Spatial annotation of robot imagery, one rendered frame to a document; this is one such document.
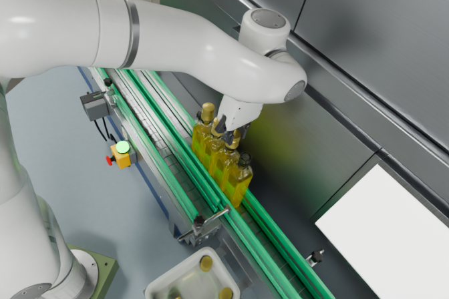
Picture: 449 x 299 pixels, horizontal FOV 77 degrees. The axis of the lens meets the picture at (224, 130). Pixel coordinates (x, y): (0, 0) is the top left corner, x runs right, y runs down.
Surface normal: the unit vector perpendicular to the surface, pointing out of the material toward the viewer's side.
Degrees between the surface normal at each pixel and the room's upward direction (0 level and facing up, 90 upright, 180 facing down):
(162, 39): 62
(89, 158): 0
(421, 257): 90
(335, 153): 90
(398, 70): 90
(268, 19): 0
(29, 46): 82
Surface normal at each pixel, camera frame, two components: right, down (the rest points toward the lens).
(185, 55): 0.56, 0.61
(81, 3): 0.63, -0.22
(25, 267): 0.61, 0.33
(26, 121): 0.15, -0.62
